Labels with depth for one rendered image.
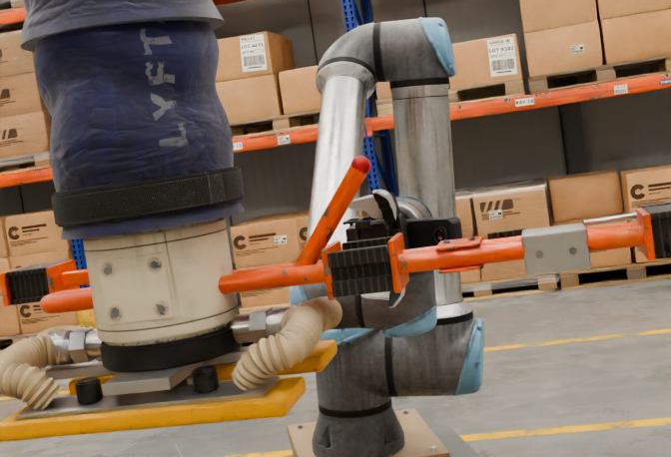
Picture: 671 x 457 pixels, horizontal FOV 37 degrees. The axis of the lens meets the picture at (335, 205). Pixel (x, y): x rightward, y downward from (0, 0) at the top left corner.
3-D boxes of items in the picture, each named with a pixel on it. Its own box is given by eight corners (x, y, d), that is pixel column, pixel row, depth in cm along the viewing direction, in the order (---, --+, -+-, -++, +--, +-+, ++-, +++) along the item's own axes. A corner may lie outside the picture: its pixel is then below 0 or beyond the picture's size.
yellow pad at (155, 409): (-9, 443, 112) (-16, 399, 111) (35, 417, 121) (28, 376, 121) (286, 417, 105) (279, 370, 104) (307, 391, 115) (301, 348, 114)
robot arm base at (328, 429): (314, 433, 216) (310, 388, 215) (401, 426, 216) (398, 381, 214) (311, 466, 197) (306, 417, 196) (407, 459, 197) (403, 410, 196)
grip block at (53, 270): (3, 306, 150) (-2, 273, 150) (31, 296, 158) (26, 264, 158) (55, 300, 148) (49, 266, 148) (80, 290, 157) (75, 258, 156)
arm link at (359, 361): (325, 388, 214) (318, 307, 212) (404, 386, 211) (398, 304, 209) (310, 412, 199) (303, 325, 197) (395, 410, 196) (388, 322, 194)
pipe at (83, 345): (-5, 406, 113) (-13, 357, 113) (91, 355, 138) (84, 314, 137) (286, 378, 107) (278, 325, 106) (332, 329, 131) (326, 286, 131)
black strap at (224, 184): (20, 233, 112) (14, 199, 112) (106, 214, 135) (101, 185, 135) (212, 209, 108) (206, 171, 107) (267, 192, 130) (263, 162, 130)
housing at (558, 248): (526, 276, 110) (520, 235, 110) (526, 267, 116) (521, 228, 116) (591, 269, 108) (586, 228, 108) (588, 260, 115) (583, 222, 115)
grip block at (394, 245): (326, 302, 113) (319, 250, 112) (342, 287, 122) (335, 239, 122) (399, 293, 111) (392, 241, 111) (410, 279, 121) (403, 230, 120)
